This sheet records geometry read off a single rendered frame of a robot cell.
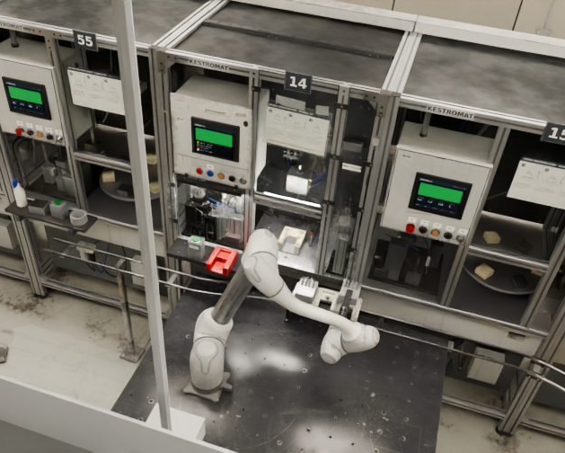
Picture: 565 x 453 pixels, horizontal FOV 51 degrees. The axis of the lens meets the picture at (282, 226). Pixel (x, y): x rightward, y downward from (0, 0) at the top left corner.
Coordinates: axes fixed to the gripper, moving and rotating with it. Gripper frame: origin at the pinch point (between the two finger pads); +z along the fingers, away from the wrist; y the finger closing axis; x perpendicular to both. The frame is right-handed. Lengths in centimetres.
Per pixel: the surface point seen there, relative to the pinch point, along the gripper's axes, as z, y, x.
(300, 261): 25.0, -7.1, 32.3
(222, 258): 7, -3, 72
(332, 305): 1.5, -9.7, 7.3
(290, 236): 37, -2, 42
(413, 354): 1.0, -29.7, -39.8
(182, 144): 18, 58, 98
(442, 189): 16, 67, -31
